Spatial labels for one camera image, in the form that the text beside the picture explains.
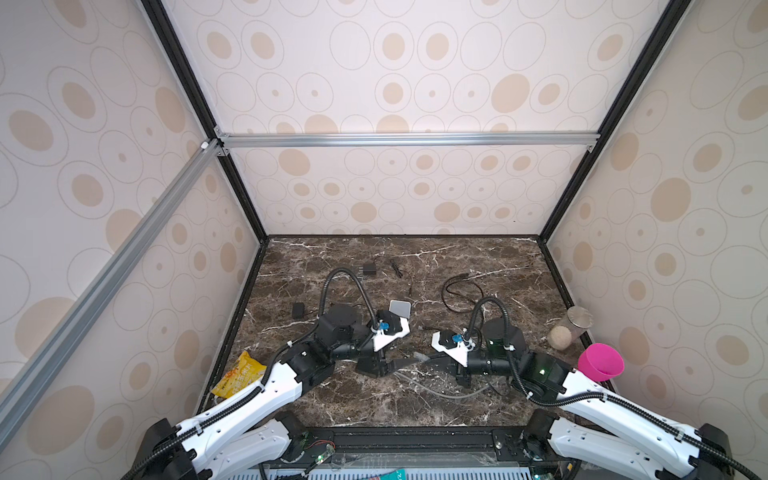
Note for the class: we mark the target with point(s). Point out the pink funnel cup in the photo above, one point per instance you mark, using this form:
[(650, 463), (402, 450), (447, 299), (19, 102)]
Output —
[(601, 362)]

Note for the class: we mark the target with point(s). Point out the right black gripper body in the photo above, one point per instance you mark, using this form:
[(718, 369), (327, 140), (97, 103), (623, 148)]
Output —
[(484, 366)]

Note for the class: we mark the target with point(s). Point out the diagonal aluminium rail left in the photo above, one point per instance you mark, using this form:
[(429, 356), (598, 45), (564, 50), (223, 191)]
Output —
[(25, 391)]

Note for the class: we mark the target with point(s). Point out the white network switch box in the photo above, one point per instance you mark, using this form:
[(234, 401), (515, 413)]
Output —
[(400, 308)]

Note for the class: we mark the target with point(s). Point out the horizontal aluminium rail back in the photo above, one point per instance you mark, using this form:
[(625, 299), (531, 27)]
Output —
[(425, 139)]

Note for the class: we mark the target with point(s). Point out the yellow snack bag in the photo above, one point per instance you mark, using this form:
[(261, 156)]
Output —
[(246, 371)]

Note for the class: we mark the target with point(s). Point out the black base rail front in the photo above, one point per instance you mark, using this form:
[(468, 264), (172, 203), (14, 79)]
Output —
[(281, 449)]

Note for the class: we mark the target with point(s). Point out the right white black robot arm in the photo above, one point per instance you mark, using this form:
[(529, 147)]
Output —
[(578, 418)]

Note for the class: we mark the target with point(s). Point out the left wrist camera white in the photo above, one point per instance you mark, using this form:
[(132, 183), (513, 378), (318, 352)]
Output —
[(396, 330)]

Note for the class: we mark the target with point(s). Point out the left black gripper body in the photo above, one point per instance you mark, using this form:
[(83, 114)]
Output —
[(354, 350)]

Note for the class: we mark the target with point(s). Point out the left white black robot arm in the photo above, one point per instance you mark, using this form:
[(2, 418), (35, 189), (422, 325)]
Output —
[(240, 408)]

